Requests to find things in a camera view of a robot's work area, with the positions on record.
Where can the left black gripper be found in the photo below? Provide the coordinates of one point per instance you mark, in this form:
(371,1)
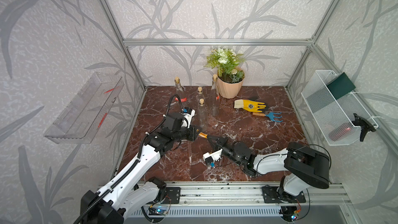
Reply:
(192,134)

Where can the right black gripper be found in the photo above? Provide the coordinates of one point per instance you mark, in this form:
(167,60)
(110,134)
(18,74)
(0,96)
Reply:
(220,142)

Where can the peeled white label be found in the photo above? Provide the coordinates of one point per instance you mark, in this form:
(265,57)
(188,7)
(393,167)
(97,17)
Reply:
(203,135)

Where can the tall slim glass bottle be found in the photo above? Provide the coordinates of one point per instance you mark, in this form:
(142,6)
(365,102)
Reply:
(214,97)

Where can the short glass bottle gold label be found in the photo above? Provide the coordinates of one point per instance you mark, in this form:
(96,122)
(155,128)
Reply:
(200,94)

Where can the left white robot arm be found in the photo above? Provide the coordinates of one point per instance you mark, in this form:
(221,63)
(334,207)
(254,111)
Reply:
(94,210)

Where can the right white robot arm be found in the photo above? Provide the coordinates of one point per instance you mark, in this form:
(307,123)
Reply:
(308,167)

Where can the glass bottle with red label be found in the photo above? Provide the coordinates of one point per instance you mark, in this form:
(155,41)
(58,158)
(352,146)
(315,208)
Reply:
(181,92)

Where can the black spray bottle trigger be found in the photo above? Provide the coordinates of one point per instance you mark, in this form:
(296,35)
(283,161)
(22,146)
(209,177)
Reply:
(365,126)

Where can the yellow gardening glove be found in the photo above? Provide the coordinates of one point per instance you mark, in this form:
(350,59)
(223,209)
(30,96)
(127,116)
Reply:
(249,105)

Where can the pink flower pot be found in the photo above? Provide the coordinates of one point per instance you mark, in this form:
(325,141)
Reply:
(230,90)

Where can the blue hand rake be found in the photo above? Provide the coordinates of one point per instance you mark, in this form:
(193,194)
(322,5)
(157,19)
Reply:
(274,117)

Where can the green artificial plant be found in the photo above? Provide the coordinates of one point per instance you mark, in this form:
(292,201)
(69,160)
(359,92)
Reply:
(227,63)

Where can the dark green card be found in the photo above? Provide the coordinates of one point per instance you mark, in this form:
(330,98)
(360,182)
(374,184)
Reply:
(340,86)

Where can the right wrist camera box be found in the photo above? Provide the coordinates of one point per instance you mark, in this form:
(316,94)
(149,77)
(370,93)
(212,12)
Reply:
(211,158)

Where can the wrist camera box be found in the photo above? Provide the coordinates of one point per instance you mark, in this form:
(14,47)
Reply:
(211,158)
(188,114)

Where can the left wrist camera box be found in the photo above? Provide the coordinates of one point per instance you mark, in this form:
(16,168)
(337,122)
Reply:
(188,114)

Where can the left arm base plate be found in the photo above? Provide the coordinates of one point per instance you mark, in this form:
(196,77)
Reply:
(169,195)

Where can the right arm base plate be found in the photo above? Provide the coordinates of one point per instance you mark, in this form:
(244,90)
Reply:
(275,195)

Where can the clear plastic wall shelf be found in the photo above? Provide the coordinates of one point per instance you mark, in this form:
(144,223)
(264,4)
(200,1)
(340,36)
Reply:
(86,113)

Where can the aluminium front rail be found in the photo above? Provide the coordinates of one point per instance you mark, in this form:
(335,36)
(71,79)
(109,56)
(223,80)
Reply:
(243,193)

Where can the white mesh wall basket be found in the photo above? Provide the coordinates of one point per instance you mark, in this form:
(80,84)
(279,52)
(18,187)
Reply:
(334,117)

